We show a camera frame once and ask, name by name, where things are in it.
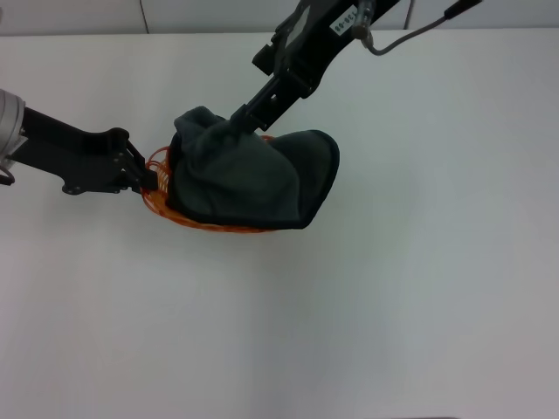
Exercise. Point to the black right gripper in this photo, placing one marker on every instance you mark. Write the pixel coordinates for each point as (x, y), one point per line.
(310, 43)

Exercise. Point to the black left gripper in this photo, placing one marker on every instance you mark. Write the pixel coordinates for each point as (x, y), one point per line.
(78, 161)

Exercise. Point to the dark grey towel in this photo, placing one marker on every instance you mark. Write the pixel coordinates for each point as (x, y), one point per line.
(244, 183)

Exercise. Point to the orange woven plastic basket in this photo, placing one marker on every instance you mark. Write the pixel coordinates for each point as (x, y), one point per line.
(209, 228)

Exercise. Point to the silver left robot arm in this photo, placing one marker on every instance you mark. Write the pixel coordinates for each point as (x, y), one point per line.
(8, 118)

